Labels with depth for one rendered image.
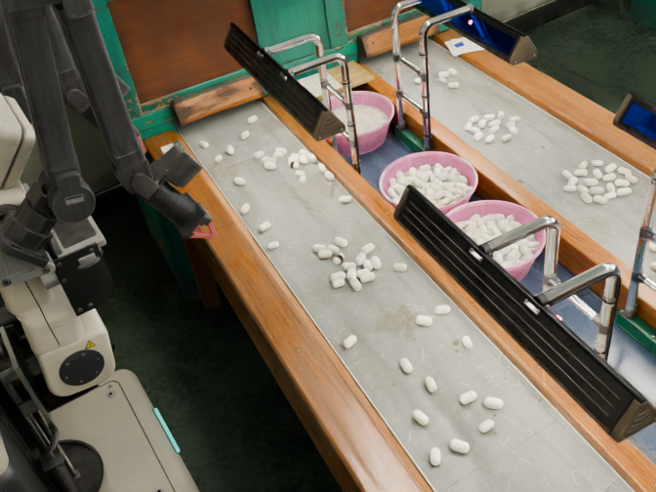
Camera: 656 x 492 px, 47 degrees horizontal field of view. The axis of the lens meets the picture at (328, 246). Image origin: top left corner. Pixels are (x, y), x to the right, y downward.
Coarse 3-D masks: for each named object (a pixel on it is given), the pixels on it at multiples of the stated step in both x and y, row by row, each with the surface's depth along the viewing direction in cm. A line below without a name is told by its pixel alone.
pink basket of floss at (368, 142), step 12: (360, 96) 245; (372, 96) 243; (384, 96) 240; (336, 108) 246; (384, 108) 241; (372, 132) 226; (384, 132) 232; (348, 144) 229; (360, 144) 230; (372, 144) 232
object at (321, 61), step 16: (272, 48) 198; (288, 48) 200; (320, 48) 204; (304, 64) 188; (320, 64) 189; (320, 80) 211; (336, 96) 206; (352, 112) 202; (352, 128) 205; (336, 144) 225; (352, 144) 209; (352, 160) 213
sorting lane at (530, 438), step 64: (192, 128) 246; (256, 128) 241; (256, 192) 214; (320, 192) 210; (384, 256) 187; (320, 320) 173; (384, 320) 171; (448, 320) 168; (384, 384) 157; (448, 384) 155; (512, 384) 153; (448, 448) 143; (512, 448) 142; (576, 448) 140
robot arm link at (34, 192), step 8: (80, 176) 138; (32, 184) 136; (40, 184) 136; (48, 184) 134; (32, 192) 135; (40, 192) 133; (48, 192) 133; (32, 200) 134; (40, 200) 133; (32, 208) 133; (40, 208) 134; (48, 208) 135; (48, 216) 136
